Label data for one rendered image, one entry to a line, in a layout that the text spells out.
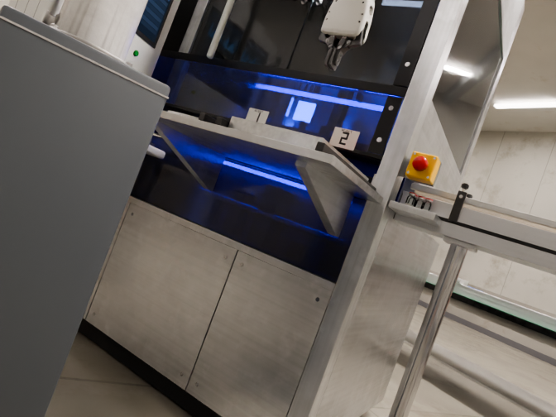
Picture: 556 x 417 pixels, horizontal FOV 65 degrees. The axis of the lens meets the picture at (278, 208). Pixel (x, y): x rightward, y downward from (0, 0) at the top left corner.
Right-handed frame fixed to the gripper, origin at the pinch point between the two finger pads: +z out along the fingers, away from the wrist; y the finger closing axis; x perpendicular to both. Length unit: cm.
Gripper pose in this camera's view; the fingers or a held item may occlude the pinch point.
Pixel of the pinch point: (333, 59)
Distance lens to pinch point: 105.9
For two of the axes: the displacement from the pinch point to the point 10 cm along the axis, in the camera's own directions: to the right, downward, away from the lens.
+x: -4.6, -2.0, -8.6
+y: -8.1, -2.9, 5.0
